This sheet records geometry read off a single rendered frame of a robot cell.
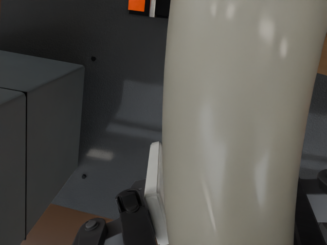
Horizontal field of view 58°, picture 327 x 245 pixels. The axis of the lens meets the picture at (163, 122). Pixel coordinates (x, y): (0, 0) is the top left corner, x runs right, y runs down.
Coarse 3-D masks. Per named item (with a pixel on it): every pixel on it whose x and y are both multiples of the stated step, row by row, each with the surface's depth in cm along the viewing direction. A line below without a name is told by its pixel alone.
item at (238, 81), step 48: (192, 0) 5; (240, 0) 4; (288, 0) 4; (192, 48) 5; (240, 48) 5; (288, 48) 5; (192, 96) 5; (240, 96) 5; (288, 96) 5; (192, 144) 5; (240, 144) 5; (288, 144) 5; (192, 192) 6; (240, 192) 5; (288, 192) 6; (192, 240) 6; (240, 240) 6; (288, 240) 6
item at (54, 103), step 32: (0, 64) 82; (32, 64) 88; (64, 64) 96; (0, 96) 58; (32, 96) 66; (64, 96) 86; (0, 128) 56; (32, 128) 69; (64, 128) 91; (0, 160) 58; (32, 160) 72; (64, 160) 96; (0, 192) 60; (32, 192) 76; (0, 224) 63; (32, 224) 79
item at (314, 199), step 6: (306, 180) 13; (312, 180) 13; (306, 186) 13; (312, 186) 13; (318, 186) 13; (306, 192) 12; (312, 192) 12; (318, 192) 12; (324, 192) 12; (312, 198) 12; (318, 198) 12; (324, 198) 12; (312, 204) 12; (318, 204) 12; (324, 204) 12; (318, 210) 12; (324, 210) 12; (318, 216) 12; (324, 216) 12; (324, 222) 12
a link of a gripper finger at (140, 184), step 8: (136, 184) 17; (144, 184) 17; (144, 192) 16; (144, 200) 15; (112, 224) 14; (120, 224) 14; (152, 224) 14; (112, 232) 13; (120, 232) 13; (112, 240) 13; (120, 240) 13
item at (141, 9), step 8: (136, 0) 90; (144, 0) 90; (152, 0) 88; (160, 0) 88; (168, 0) 87; (128, 8) 91; (136, 8) 91; (144, 8) 91; (152, 8) 89; (160, 8) 88; (168, 8) 88; (152, 16) 89; (160, 16) 91; (168, 16) 88
